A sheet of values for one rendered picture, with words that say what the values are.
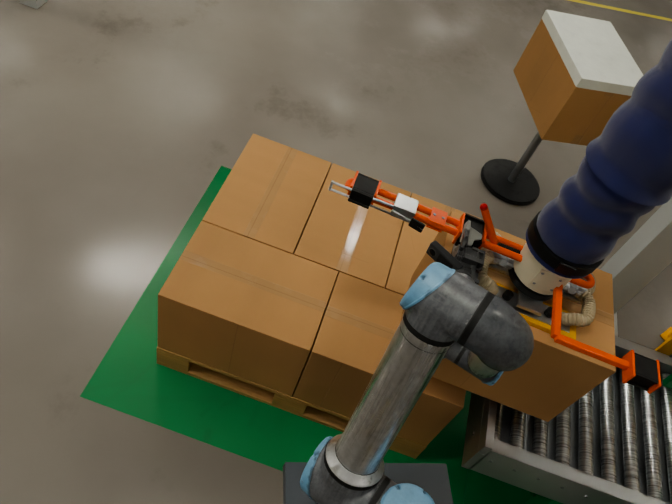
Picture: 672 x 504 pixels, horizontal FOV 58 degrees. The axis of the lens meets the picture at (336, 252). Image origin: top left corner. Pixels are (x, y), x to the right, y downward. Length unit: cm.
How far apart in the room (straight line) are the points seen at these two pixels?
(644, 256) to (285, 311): 183
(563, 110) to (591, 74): 21
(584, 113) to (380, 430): 240
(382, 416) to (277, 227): 136
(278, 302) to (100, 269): 104
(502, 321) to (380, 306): 131
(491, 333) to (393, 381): 25
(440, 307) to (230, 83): 313
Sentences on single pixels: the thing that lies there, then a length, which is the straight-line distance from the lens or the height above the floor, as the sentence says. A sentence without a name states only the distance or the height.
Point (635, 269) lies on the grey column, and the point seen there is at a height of 45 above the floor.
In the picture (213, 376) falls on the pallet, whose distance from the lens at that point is 274.
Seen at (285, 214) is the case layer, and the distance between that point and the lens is 261.
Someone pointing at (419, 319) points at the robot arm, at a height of 155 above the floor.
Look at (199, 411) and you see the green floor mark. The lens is 269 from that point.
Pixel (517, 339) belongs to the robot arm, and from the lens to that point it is 119.
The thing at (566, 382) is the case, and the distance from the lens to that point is 211.
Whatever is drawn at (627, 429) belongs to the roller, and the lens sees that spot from 268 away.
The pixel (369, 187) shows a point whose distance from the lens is 183.
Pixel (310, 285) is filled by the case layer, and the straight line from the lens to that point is 240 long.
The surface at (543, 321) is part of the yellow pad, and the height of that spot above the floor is 109.
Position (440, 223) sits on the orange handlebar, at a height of 122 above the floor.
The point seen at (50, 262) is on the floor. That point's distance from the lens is 310.
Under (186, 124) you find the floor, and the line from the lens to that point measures 375.
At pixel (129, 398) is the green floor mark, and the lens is 272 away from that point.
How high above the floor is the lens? 248
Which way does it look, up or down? 50 degrees down
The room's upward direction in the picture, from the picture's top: 21 degrees clockwise
